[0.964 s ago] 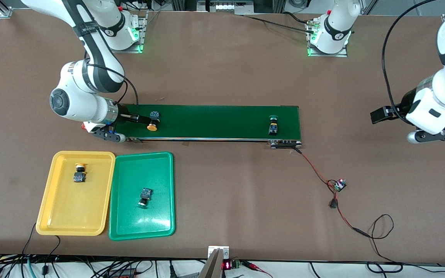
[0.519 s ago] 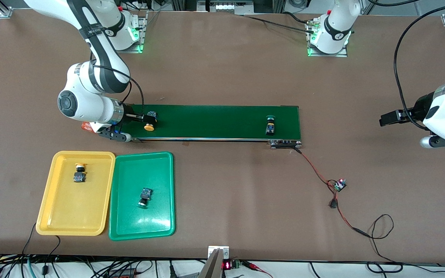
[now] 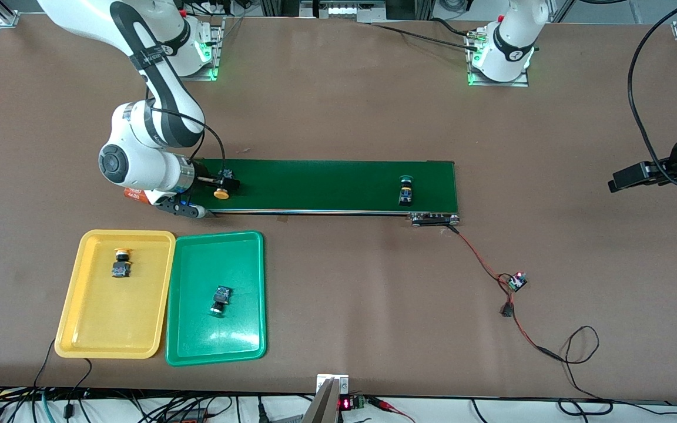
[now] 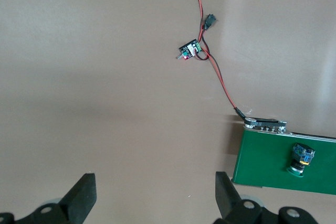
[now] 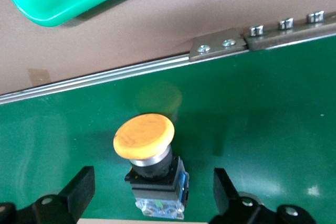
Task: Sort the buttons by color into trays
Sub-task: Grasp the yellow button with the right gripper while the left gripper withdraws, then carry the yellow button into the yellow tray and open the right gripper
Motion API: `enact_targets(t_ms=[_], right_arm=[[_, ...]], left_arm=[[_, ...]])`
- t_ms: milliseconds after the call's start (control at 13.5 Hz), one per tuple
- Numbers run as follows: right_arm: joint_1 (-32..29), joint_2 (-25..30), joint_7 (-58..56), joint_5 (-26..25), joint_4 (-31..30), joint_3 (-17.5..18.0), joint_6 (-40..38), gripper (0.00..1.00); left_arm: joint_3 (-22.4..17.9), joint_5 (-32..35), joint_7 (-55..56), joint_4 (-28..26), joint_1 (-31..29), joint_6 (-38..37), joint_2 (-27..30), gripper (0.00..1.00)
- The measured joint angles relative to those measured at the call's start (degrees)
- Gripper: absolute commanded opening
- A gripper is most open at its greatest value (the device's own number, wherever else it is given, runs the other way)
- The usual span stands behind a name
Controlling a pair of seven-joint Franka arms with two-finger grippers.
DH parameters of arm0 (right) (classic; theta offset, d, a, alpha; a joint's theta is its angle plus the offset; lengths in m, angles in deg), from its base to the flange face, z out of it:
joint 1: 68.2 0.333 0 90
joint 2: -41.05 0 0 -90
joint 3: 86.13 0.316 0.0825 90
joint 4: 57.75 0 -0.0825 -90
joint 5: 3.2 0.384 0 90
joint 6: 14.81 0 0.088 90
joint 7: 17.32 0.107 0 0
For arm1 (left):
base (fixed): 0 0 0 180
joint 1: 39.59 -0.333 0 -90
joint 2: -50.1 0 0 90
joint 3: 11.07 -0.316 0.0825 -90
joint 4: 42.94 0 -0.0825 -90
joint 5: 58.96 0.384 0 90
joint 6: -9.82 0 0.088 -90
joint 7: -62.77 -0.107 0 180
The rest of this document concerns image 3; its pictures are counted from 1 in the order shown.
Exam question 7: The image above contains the yellow mushroom push button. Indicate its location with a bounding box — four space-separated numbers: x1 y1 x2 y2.
213 169 237 200
111 248 133 279

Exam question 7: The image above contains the green conveyor belt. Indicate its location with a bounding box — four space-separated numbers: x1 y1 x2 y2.
167 157 461 228

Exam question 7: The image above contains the green plastic tray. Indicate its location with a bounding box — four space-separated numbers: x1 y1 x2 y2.
165 230 267 367

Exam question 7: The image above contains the yellow plastic tray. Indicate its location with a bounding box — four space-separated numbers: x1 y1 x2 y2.
54 229 176 360

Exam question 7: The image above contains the silver rack with light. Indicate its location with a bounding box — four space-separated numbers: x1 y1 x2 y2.
300 0 387 23

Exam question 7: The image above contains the red clip lead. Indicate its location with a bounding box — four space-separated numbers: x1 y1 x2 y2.
368 397 415 423

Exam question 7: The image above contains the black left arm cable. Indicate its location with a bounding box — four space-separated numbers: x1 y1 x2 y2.
627 0 677 192

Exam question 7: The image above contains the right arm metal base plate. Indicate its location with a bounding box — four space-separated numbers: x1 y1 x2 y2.
156 16 225 82

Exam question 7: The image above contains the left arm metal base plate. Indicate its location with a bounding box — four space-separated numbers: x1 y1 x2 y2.
465 28 531 88

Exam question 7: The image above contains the thin black looped cable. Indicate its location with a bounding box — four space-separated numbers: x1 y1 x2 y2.
557 325 615 415

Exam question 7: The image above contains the red and black wire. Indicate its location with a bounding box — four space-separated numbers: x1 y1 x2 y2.
445 225 564 361

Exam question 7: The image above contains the thin black table cable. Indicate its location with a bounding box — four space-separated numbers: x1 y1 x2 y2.
33 338 57 388
63 357 93 419

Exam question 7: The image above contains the silver bracket plate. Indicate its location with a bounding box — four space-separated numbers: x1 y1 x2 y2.
316 374 350 395

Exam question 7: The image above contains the black base power cable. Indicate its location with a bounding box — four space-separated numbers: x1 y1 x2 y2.
371 18 480 52

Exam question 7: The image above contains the grey metal mount bar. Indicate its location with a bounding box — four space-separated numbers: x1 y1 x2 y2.
302 378 340 423

